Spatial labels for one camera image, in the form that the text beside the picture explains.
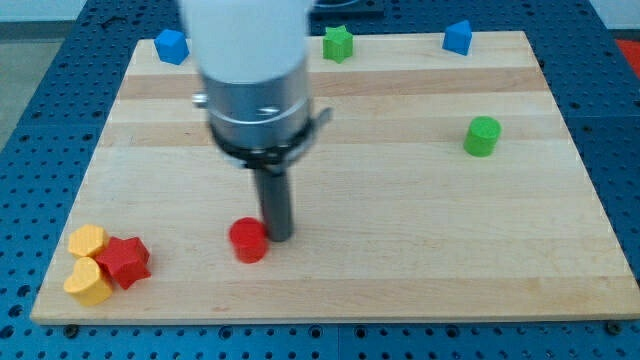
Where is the red cylinder block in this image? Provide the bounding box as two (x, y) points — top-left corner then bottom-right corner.
(228, 217), (268, 264)

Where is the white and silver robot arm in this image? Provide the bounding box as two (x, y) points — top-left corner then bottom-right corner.
(179, 0), (318, 174)

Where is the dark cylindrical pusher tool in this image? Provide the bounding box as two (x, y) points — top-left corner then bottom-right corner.
(253, 169), (294, 242)

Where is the light wooden board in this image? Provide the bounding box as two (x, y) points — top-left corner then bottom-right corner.
(31, 31), (639, 325)

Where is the green star block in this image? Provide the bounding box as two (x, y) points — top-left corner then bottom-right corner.
(322, 25), (353, 63)

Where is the green cylinder block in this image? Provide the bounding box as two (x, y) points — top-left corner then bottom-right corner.
(463, 116), (502, 157)

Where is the blue pentagon block right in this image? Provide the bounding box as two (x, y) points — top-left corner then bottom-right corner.
(442, 20), (473, 56)

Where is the blue cube block left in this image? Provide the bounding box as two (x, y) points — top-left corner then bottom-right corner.
(153, 29), (189, 65)

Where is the red star block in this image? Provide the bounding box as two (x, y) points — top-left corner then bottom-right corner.
(95, 237), (151, 290)

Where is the yellow hexagon block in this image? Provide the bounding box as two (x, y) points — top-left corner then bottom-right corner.
(67, 224), (110, 258)

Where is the yellow heart block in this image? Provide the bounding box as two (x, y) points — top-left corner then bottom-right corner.
(63, 257), (113, 307)

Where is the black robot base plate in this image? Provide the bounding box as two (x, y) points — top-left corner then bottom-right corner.
(311, 0), (385, 21)

